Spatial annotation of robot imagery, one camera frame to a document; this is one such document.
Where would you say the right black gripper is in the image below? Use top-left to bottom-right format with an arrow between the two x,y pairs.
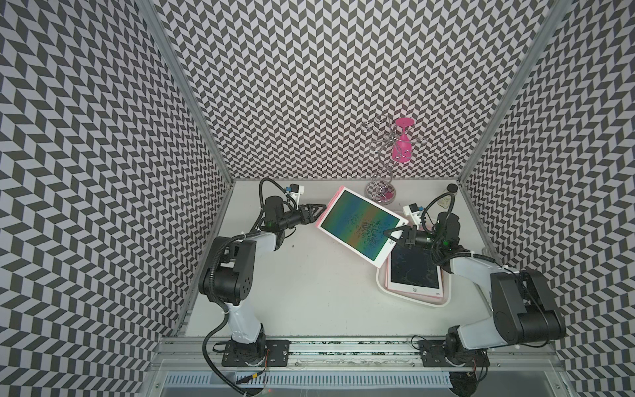
383,225 -> 443,250

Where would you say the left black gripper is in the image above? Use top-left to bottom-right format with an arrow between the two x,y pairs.
278,203 -> 326,229

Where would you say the pink writing tablet colourful screen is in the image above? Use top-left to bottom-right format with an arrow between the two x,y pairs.
316,186 -> 408,268

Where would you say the white plastic storage tray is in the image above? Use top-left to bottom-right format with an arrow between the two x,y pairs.
375,235 -> 452,309

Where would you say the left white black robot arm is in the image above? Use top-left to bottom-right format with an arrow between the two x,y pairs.
198,178 -> 327,366

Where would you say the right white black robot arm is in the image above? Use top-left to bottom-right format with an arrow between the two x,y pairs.
383,206 -> 566,367

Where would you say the small glass jar black lid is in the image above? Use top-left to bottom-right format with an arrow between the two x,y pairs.
438,183 -> 458,209

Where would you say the pink plastic goblet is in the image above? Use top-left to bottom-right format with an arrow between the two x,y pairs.
390,117 -> 415,164

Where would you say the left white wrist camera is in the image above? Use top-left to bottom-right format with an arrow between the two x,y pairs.
285,184 -> 304,204

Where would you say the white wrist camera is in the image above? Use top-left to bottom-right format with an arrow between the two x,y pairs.
403,203 -> 425,228
285,184 -> 304,204

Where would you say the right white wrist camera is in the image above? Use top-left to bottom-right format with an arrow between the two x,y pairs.
403,203 -> 425,228

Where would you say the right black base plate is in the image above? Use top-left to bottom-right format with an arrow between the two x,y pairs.
417,339 -> 490,371

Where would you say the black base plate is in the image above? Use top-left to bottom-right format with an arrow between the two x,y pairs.
222,339 -> 290,367
417,339 -> 490,371

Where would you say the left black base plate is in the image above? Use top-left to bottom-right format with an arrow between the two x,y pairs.
222,339 -> 290,367

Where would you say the aluminium front rail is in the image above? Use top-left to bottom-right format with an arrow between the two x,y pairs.
149,336 -> 564,372

